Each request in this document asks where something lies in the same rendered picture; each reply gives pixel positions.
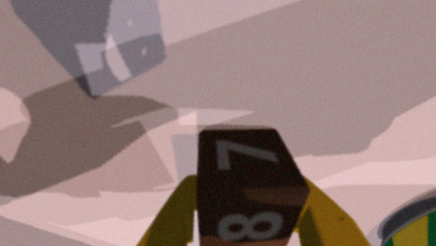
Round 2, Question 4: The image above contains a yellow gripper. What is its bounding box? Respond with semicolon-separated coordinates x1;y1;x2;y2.
137;175;371;246

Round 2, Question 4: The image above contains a brown cube with number 8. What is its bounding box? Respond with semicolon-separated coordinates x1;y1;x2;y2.
196;129;311;246

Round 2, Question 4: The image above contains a green and yellow drink can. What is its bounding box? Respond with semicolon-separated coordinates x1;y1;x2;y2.
381;196;436;246

